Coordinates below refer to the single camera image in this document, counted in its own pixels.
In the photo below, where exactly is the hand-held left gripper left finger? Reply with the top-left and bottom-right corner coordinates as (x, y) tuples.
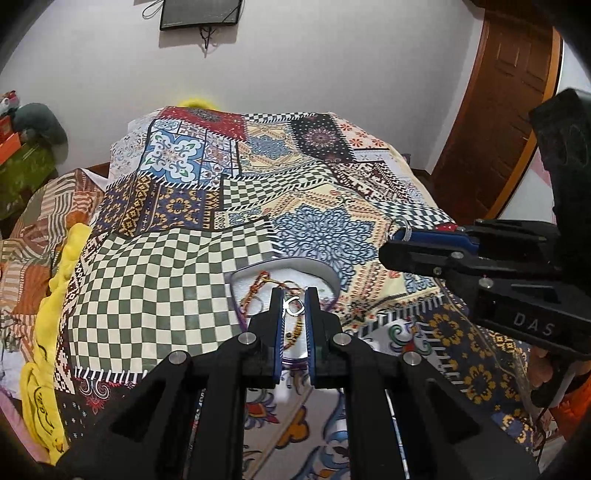
(51, 287), (284, 480)

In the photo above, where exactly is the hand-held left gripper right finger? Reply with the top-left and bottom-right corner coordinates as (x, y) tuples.
(305, 286), (541, 480)

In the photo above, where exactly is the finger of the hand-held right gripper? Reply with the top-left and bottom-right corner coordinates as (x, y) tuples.
(379, 240), (468, 278)
(392, 225), (477, 248)

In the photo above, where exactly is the beaded bracelet with heart charm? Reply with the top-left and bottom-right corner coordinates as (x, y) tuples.
(283, 294), (307, 352)

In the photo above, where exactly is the white shallow tray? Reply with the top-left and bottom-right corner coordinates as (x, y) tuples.
(228, 267), (341, 366)

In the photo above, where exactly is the beaded chain with ring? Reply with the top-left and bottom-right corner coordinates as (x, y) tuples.
(240, 271), (279, 315)

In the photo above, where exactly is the person's right hand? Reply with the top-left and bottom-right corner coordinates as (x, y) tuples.
(529, 348), (562, 389)

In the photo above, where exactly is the patchwork patterned blanket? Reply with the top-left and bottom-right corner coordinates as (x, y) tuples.
(53, 106), (546, 480)

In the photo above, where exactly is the wooden door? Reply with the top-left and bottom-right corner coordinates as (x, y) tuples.
(431, 16), (565, 228)

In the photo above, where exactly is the yellow cloth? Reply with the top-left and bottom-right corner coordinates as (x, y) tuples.
(21, 223), (93, 466)

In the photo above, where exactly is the yellow cushion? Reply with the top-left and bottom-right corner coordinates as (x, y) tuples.
(178, 95), (223, 112)

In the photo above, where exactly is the striped brown quilt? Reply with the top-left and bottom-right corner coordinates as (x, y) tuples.
(0, 168), (110, 366)

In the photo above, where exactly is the green patterned cloth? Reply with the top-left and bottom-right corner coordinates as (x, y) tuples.
(0, 143), (59, 221)

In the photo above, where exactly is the orange box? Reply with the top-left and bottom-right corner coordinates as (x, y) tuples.
(0, 115), (25, 163)

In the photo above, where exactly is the small black wall monitor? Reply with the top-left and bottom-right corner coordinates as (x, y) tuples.
(159, 0), (243, 32)

